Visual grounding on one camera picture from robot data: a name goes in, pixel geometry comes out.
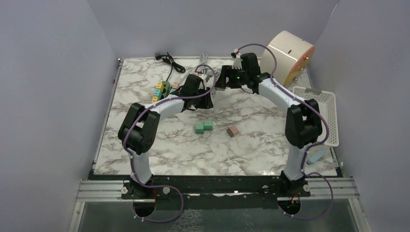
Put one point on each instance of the pink plug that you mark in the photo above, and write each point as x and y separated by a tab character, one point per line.
175	85
232	131

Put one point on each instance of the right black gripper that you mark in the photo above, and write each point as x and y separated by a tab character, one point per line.
226	72

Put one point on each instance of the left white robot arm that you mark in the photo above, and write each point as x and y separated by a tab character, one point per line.
139	127

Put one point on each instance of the blue plug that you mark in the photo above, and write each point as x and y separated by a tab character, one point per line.
158	93

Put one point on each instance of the yellow plug lower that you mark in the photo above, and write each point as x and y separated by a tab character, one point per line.
155	99

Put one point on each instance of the green power strip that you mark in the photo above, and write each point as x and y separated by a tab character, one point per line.
165	90

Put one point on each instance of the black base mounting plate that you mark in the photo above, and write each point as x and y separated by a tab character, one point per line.
192	192

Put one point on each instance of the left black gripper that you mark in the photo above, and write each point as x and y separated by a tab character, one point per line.
206	103

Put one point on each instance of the green plug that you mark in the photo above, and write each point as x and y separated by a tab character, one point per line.
199	128
208	125

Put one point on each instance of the white plastic basket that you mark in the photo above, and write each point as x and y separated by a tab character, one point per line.
327	109

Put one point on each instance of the yellow plug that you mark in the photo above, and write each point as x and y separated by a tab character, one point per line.
155	99
160	86

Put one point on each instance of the beige cylindrical container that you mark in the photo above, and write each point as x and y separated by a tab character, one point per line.
293	54

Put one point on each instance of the light blue small device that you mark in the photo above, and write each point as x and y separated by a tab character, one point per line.
315	156

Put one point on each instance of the aluminium rail frame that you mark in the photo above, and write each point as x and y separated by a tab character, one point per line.
333	206

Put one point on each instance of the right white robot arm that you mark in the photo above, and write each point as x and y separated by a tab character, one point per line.
303	123

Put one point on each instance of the yellow plug upper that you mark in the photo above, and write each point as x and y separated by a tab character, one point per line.
160	86

